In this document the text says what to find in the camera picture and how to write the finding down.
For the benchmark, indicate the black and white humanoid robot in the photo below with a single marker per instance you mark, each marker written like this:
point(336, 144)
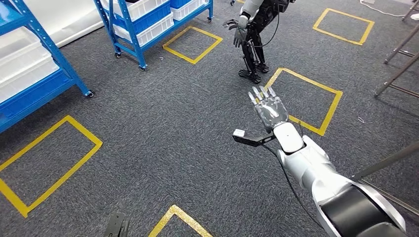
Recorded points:
point(250, 8)

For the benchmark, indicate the blue metal shelf rack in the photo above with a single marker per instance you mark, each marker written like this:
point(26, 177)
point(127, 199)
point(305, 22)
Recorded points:
point(47, 39)
point(134, 42)

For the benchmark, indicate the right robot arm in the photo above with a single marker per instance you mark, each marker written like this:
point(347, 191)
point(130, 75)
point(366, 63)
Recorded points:
point(311, 163)

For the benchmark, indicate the yellow floor tape square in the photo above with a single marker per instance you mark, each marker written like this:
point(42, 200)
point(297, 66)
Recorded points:
point(178, 55)
point(193, 220)

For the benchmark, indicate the blue plastic bin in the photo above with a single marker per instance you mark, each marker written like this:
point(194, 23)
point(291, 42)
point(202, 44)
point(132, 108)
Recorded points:
point(39, 95)
point(181, 3)
point(154, 18)

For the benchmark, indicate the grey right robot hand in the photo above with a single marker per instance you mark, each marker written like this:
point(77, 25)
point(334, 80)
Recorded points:
point(271, 113)

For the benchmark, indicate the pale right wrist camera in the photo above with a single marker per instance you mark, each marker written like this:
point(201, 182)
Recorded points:
point(239, 133)

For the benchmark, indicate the black robot wheeled base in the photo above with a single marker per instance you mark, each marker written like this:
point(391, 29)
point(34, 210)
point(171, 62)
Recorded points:
point(116, 225)

